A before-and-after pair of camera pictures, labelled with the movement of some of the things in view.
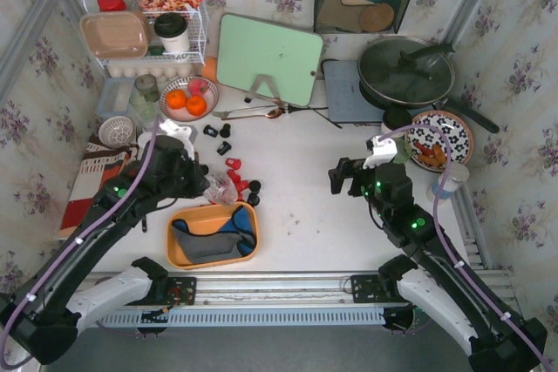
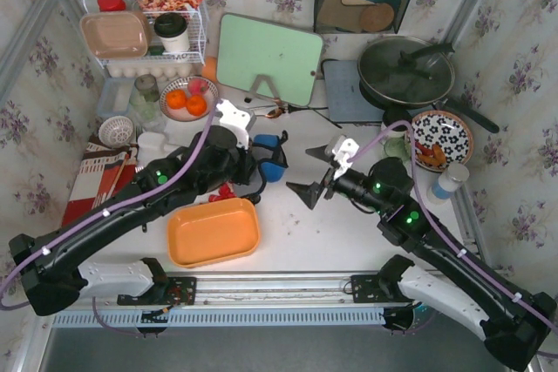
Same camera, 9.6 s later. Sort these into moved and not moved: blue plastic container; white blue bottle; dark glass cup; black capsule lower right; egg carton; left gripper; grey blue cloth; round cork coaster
Moved: grey blue cloth; left gripper
Not moved: egg carton; white blue bottle; dark glass cup; blue plastic container; black capsule lower right; round cork coaster
